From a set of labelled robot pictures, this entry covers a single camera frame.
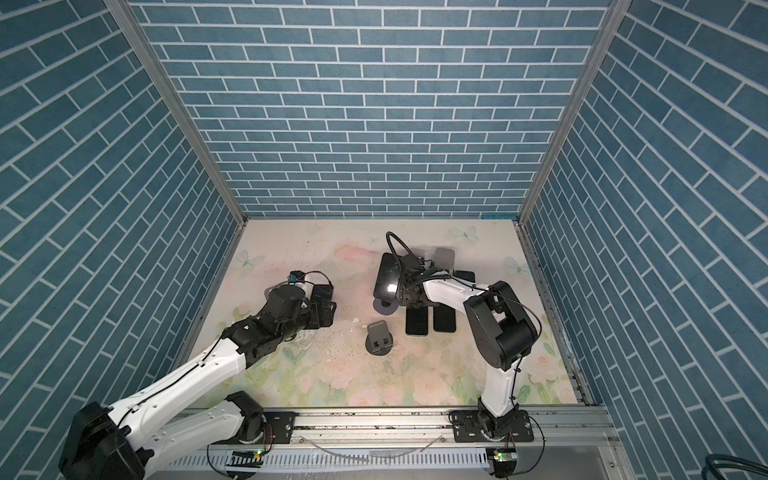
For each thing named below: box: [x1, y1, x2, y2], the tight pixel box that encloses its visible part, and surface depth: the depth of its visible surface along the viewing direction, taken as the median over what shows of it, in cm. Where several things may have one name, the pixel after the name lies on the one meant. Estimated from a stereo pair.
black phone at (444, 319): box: [433, 303, 456, 333], surface depth 95 cm
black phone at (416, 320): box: [405, 305, 428, 335], surface depth 93 cm
